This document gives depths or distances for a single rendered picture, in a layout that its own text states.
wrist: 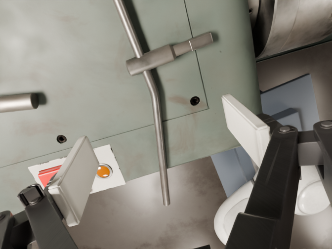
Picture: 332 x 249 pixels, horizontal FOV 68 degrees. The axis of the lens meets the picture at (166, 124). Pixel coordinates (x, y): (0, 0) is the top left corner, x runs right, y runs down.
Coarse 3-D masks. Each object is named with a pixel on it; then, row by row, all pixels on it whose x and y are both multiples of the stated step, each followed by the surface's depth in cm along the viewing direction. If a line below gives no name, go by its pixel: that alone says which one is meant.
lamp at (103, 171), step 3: (99, 168) 39; (102, 168) 39; (105, 168) 39; (108, 168) 39; (99, 171) 39; (102, 171) 39; (105, 171) 39; (108, 171) 39; (99, 174) 39; (102, 174) 39; (105, 174) 39; (108, 174) 39
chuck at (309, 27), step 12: (300, 0) 34; (312, 0) 35; (324, 0) 35; (300, 12) 36; (312, 12) 36; (324, 12) 37; (300, 24) 38; (312, 24) 38; (324, 24) 39; (300, 36) 40; (312, 36) 42; (324, 36) 43; (288, 48) 45
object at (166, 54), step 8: (208, 32) 31; (192, 40) 31; (200, 40) 31; (208, 40) 31; (160, 48) 31; (168, 48) 31; (176, 48) 31; (184, 48) 31; (192, 48) 31; (144, 56) 31; (152, 56) 31; (160, 56) 31; (168, 56) 31; (128, 64) 31; (136, 64) 31; (144, 64) 31; (152, 64) 31; (160, 64) 32; (128, 72) 32; (136, 72) 32
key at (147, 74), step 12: (120, 0) 29; (120, 12) 29; (132, 24) 30; (132, 36) 30; (132, 48) 31; (144, 72) 32; (156, 96) 34; (156, 108) 34; (156, 120) 35; (156, 132) 36; (168, 192) 40; (168, 204) 41
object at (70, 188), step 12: (84, 144) 19; (72, 156) 17; (84, 156) 18; (60, 168) 16; (72, 168) 16; (84, 168) 18; (96, 168) 20; (60, 180) 14; (72, 180) 15; (84, 180) 17; (60, 192) 14; (72, 192) 15; (84, 192) 17; (60, 204) 14; (72, 204) 15; (84, 204) 16; (72, 216) 14
